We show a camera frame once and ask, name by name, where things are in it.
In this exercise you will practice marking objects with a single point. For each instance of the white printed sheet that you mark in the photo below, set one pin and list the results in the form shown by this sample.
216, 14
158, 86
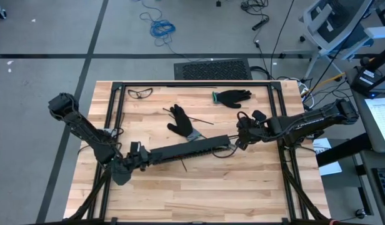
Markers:
383, 122

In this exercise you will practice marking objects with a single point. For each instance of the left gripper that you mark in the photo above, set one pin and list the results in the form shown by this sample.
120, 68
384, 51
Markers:
139, 159

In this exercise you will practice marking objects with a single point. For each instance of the black duct cover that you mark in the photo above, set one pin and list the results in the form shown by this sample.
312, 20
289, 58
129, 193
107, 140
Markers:
189, 147

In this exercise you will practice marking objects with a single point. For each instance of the clear safety glasses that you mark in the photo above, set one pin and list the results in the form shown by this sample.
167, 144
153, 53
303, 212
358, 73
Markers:
134, 93

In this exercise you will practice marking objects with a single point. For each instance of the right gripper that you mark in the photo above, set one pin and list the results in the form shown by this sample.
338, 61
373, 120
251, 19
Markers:
253, 129

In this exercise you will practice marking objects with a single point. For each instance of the black glove green cuff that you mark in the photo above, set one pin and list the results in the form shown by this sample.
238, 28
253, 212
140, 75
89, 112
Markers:
183, 123
233, 97

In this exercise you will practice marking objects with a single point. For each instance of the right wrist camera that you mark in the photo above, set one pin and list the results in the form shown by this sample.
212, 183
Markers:
241, 144

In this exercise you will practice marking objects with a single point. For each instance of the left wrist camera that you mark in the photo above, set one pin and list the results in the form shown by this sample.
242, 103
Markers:
135, 147

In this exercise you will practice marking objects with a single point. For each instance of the white paper sheet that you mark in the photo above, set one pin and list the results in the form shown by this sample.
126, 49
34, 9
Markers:
331, 167

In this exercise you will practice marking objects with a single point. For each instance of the dark caster wheel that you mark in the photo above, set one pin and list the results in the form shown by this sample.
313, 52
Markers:
0, 12

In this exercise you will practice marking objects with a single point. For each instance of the black desk leg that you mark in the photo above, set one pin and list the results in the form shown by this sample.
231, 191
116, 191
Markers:
342, 150

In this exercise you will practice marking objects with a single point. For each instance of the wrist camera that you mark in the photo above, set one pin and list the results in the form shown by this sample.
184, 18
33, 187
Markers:
135, 147
241, 144

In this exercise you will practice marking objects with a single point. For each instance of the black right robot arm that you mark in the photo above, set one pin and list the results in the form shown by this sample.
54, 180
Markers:
308, 122

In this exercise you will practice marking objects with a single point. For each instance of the black box white labels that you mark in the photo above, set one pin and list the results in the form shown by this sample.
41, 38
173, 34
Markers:
366, 79

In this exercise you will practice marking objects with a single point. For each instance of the grey office chair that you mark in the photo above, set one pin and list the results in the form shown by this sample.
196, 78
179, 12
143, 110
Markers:
330, 28

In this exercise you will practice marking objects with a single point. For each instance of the black keyboard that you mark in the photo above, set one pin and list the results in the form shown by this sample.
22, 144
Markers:
384, 187

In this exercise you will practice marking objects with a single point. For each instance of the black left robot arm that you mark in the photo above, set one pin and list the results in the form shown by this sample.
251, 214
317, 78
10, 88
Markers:
83, 128

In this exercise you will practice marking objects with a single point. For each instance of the black zip tie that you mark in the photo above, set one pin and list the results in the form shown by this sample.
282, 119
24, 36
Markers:
183, 165
171, 116
202, 121

